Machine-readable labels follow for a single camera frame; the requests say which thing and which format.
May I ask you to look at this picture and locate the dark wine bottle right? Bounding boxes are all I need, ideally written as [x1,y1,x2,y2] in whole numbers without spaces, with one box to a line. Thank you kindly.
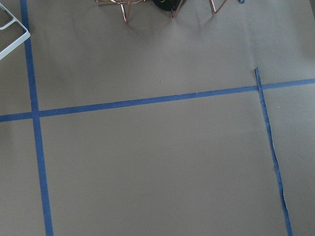
[152,0,181,11]

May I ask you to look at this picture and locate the copper wire bottle rack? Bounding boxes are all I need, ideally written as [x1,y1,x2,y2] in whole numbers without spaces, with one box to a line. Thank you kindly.
[95,0,226,23]

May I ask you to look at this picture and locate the white wire cup rack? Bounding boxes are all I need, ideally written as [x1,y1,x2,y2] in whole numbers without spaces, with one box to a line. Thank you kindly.
[0,3,31,60]

